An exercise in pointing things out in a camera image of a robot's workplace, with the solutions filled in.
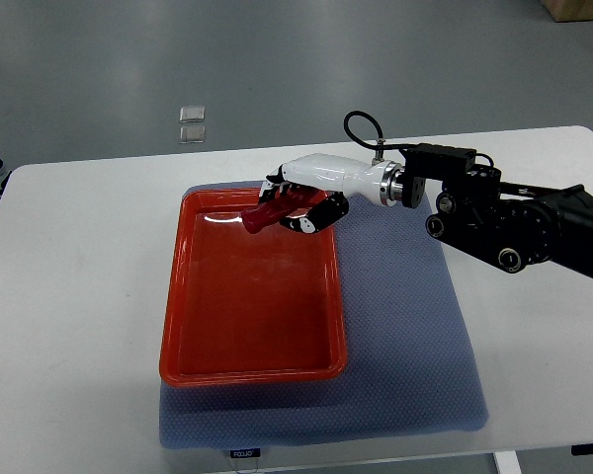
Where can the red pepper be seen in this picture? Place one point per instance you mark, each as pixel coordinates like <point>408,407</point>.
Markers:
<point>279,209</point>

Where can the white table leg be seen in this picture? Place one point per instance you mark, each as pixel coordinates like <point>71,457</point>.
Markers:
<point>506,462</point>

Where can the blue textured mat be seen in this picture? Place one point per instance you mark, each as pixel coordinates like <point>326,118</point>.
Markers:
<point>410,368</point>

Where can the metal floor plate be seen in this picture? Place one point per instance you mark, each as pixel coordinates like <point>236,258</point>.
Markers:
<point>195,133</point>
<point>192,114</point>

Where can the upper metal floor plate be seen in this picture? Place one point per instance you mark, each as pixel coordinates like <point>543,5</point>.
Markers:
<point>192,114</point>

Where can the red plastic tray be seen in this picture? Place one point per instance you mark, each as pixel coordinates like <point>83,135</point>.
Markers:
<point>249,308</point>

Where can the black table label left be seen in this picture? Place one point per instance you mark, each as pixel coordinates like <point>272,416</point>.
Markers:
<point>245,453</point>

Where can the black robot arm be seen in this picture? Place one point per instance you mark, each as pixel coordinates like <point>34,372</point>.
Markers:
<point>508,226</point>

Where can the black table label right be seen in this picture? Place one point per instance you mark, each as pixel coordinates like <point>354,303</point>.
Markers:
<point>582,449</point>

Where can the cardboard box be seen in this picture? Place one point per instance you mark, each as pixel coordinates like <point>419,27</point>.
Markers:
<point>564,11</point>

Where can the black table label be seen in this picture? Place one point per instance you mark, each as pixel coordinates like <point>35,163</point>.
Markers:
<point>245,453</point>
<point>582,449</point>

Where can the lower metal floor plate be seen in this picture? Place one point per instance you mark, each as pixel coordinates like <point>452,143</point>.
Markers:
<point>195,133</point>

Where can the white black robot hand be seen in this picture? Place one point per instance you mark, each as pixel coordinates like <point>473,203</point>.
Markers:
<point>337,178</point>

